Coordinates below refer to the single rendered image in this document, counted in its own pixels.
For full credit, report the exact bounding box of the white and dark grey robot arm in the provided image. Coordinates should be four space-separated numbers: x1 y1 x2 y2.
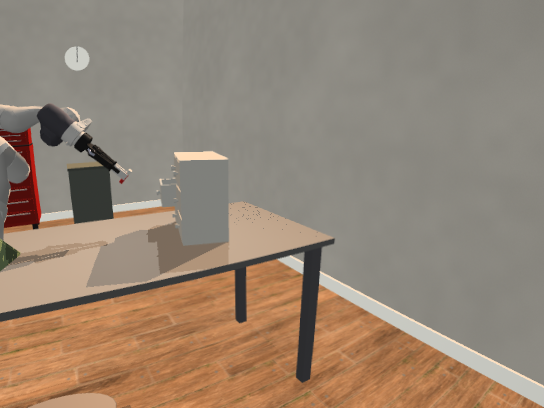
0 103 92 241

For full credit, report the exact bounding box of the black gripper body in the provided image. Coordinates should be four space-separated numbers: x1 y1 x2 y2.
74 133 99 154

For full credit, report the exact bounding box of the white chest of drawers with wooden top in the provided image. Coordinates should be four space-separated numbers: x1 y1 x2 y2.
174 152 229 246

